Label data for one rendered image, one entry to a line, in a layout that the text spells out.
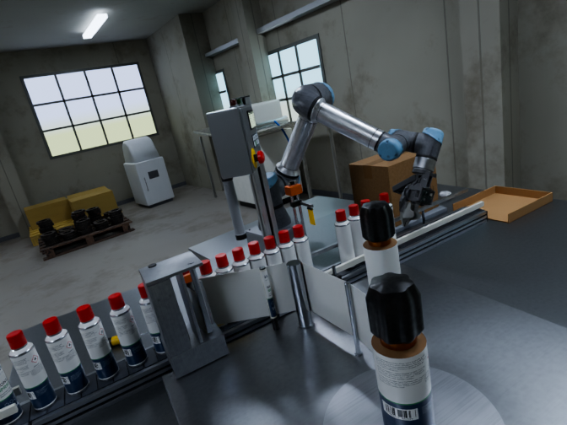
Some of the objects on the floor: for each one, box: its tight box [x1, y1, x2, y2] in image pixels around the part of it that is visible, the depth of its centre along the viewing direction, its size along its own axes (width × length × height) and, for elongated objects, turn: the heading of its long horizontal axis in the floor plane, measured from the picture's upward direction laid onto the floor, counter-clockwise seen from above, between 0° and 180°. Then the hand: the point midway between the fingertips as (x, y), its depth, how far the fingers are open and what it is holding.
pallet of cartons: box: [24, 186, 122, 246], centre depth 665 cm, size 141×96×51 cm
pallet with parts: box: [36, 207, 135, 261], centre depth 576 cm, size 89×124×45 cm
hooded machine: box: [122, 137, 175, 208], centre depth 715 cm, size 69×57×123 cm
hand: (403, 223), depth 144 cm, fingers closed
